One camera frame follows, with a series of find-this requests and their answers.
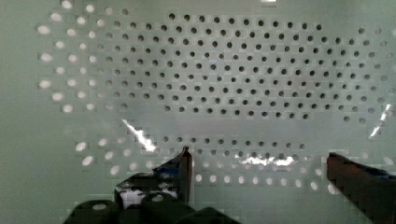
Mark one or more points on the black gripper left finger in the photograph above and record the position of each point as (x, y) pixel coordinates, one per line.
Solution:
(172, 177)

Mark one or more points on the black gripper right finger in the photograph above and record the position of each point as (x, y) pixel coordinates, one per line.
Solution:
(371, 190)

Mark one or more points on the mint green oval strainer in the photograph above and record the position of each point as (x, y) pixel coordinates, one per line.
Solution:
(260, 92)

